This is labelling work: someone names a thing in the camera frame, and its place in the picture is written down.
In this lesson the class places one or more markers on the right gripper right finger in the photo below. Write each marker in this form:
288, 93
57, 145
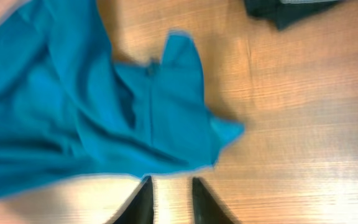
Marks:
206, 209

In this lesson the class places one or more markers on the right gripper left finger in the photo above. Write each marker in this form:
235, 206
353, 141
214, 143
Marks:
139, 207

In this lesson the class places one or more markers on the blue polo shirt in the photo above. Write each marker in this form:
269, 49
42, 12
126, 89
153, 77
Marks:
66, 108

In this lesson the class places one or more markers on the folded black garment under jeans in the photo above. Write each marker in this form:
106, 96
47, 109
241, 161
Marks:
285, 13

